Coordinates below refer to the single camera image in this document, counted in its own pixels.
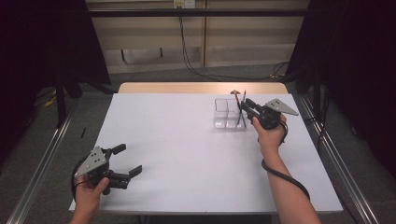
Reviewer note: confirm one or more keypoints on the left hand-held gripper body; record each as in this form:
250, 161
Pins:
95, 163

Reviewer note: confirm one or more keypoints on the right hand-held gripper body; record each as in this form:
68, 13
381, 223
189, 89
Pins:
269, 118

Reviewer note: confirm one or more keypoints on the black pen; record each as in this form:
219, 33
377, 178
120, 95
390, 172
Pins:
243, 97

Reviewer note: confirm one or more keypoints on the gold ferrule makeup brush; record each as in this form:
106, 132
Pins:
235, 92

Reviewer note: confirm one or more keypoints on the clear plastic organizer box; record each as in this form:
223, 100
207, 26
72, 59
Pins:
225, 116

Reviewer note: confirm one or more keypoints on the person's right hand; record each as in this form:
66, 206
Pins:
271, 140

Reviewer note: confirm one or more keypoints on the person's left hand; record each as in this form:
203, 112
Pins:
87, 196

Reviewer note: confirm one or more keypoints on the small black floor object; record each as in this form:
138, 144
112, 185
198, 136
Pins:
83, 132

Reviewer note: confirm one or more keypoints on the white table cover sheet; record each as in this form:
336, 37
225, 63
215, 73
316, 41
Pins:
186, 161

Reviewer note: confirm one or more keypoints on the wooden table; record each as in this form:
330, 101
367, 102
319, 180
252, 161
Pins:
199, 87

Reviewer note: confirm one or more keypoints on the black metal stand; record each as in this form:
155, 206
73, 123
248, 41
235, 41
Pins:
60, 99

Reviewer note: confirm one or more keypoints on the black curtain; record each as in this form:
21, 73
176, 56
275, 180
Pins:
40, 62
358, 77

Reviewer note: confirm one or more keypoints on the black metal crossbar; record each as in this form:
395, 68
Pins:
199, 12

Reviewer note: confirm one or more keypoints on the aluminium floor rail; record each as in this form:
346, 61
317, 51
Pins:
40, 168
345, 168

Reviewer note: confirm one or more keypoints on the white wall socket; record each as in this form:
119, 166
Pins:
184, 3

